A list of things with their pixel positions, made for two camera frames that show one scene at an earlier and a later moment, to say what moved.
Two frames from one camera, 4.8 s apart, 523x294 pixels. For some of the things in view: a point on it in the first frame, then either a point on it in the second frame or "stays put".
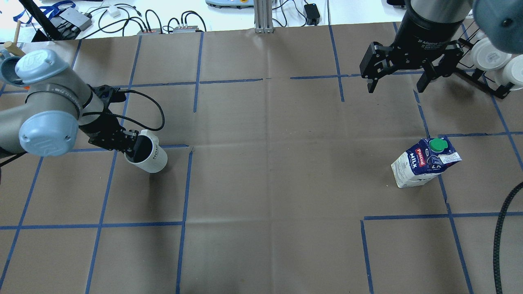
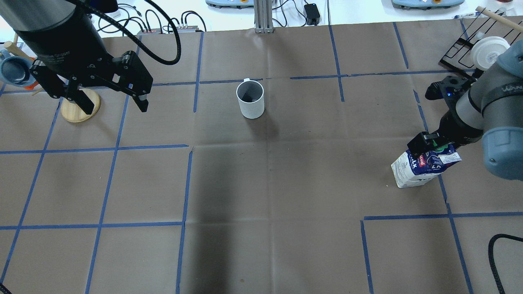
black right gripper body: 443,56 -> 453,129
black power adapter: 312,14 stays put
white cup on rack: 485,57 stays put
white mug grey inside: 148,155 -> 250,94
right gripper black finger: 371,84 -> 422,142
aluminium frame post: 263,16 stays put
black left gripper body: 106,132 -> 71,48
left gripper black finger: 138,148 -> 141,101
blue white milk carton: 423,161 stays put
